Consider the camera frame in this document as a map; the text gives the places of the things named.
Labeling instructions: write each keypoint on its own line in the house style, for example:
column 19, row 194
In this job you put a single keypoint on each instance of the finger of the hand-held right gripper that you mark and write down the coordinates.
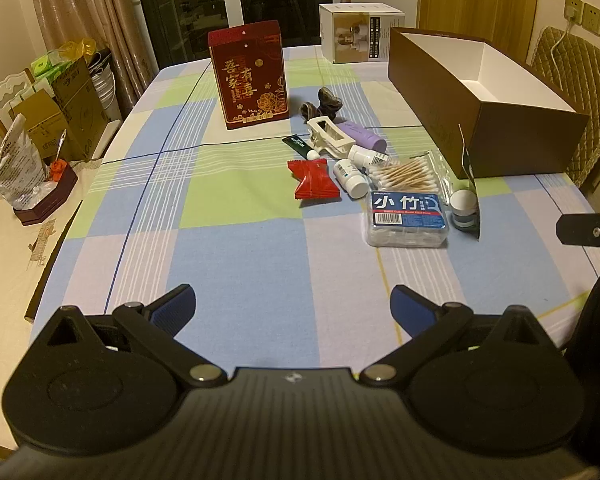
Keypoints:
column 582, row 230

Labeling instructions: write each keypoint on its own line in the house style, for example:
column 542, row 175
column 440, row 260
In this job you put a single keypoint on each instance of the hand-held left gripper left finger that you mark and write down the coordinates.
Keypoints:
column 172, row 307

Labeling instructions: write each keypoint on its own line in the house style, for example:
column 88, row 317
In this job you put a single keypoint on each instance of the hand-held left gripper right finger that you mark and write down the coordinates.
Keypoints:
column 412, row 310

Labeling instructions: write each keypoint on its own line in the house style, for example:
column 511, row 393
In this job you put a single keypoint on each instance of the small white-lidded jar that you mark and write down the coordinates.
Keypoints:
column 463, row 204

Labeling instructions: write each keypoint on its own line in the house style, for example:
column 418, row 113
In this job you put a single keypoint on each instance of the bag of cotton swabs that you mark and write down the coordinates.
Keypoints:
column 405, row 175

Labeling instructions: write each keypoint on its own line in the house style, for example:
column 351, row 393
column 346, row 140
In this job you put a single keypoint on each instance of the white screw-cap pill bottle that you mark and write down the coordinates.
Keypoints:
column 352, row 180

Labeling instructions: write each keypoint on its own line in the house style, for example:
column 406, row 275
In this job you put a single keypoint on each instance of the white flip-cap bottle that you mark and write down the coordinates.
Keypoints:
column 370, row 155

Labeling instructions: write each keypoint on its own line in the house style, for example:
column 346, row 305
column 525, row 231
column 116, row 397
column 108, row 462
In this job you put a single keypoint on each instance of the red candy packet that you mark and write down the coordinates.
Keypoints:
column 312, row 180

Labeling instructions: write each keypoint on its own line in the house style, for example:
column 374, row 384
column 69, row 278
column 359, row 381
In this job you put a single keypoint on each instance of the white hair claw clip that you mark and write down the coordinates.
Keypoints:
column 337, row 148

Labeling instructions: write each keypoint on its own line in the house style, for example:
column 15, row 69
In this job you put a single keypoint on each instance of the purple tube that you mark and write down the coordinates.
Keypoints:
column 362, row 136

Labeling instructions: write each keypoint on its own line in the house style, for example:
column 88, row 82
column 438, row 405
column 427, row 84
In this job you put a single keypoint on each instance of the brown cardboard box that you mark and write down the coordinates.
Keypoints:
column 430, row 95

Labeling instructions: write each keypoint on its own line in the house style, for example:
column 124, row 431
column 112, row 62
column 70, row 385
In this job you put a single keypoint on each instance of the green lip balm tube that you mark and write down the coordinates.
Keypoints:
column 295, row 143

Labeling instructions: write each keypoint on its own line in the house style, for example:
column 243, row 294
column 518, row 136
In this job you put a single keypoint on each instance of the dark brown hair scrunchie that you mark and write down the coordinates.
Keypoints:
column 327, row 102

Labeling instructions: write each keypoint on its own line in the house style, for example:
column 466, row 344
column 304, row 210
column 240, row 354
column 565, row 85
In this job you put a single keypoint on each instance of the checkered tablecloth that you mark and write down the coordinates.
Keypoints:
column 230, row 240

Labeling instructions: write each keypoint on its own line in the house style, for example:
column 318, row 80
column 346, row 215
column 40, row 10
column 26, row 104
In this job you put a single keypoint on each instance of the chair with quilted cover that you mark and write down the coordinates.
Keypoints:
column 580, row 70

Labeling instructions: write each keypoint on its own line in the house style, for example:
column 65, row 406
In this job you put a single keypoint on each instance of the dark red wooden tray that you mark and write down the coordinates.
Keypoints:
column 45, row 205

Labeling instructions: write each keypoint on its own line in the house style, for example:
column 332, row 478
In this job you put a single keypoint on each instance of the beige side table cloth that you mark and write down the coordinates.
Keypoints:
column 10, row 270

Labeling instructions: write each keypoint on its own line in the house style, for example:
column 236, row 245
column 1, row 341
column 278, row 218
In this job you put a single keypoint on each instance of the clear plastic bag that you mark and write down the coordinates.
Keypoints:
column 17, row 165

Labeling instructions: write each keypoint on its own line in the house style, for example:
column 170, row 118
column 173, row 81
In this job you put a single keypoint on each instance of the tall brown carton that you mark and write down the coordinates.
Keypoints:
column 80, row 110

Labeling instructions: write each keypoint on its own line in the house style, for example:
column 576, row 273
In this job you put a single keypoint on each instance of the low brown carton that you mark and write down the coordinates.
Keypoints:
column 40, row 125

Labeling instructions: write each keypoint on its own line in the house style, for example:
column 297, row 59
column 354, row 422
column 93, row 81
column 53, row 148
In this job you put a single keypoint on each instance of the stack of white bowls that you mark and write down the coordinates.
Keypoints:
column 102, row 85

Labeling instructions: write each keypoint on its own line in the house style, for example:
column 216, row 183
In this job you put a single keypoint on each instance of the red gift box gold print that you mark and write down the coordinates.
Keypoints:
column 250, row 75

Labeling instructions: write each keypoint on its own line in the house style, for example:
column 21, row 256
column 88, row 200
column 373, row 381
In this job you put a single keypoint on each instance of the wooden door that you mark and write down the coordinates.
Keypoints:
column 480, row 0

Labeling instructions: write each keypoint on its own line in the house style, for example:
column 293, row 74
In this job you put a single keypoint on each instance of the white chair back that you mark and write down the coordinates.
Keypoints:
column 5, row 95

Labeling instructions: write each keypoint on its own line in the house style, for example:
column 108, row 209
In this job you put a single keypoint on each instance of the green tissue packs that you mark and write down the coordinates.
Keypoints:
column 50, row 66

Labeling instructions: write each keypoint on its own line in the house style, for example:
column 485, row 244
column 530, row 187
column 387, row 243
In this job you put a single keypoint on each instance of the yellow plastic bag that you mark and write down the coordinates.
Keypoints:
column 77, row 50

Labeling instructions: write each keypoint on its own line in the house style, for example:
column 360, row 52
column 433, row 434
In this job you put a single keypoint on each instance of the white product box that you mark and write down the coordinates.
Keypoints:
column 350, row 35

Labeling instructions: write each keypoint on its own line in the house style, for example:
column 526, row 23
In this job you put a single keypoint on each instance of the sliding glass door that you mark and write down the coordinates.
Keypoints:
column 190, row 5

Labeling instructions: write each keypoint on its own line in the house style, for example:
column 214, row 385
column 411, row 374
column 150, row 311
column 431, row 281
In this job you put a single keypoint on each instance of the beige curtain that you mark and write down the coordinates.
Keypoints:
column 80, row 5

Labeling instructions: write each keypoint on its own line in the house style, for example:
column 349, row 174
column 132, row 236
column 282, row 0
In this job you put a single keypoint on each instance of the beige wall socket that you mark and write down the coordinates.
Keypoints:
column 573, row 5
column 593, row 19

